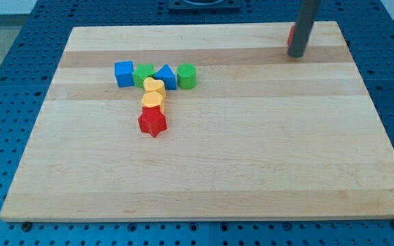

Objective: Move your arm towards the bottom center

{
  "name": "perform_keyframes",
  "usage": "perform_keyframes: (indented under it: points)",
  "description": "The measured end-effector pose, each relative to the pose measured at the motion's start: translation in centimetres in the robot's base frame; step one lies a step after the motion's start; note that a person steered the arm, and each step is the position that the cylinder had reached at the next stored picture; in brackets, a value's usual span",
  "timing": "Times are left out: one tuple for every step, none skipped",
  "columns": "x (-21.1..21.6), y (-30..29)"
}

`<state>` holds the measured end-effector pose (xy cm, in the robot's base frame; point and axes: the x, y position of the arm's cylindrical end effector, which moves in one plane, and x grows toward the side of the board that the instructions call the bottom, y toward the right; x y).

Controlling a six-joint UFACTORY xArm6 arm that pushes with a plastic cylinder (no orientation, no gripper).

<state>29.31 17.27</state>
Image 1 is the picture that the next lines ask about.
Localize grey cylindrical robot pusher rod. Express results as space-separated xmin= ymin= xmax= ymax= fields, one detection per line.
xmin=287 ymin=0 xmax=321 ymax=58

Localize green cylinder block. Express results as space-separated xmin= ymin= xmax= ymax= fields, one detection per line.
xmin=177 ymin=64 xmax=197 ymax=90

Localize blue cube block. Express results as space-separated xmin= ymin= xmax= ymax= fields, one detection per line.
xmin=114 ymin=61 xmax=135 ymax=87

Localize blue triangle block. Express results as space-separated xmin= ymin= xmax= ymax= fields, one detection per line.
xmin=154 ymin=64 xmax=177 ymax=90

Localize yellow hexagon block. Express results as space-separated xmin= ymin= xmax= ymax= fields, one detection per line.
xmin=141 ymin=91 xmax=165 ymax=113

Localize red star block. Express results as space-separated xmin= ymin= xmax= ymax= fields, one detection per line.
xmin=138 ymin=106 xmax=167 ymax=137

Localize green star block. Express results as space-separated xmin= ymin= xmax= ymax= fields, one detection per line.
xmin=132 ymin=64 xmax=156 ymax=89

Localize red block behind rod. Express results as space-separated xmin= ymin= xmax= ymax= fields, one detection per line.
xmin=287 ymin=25 xmax=295 ymax=46

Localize light wooden board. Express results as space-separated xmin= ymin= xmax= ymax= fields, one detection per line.
xmin=0 ymin=21 xmax=394 ymax=223

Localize yellow heart block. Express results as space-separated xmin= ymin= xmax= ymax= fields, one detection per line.
xmin=143 ymin=77 xmax=167 ymax=98

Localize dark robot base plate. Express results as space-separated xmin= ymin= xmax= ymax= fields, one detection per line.
xmin=167 ymin=0 xmax=242 ymax=12

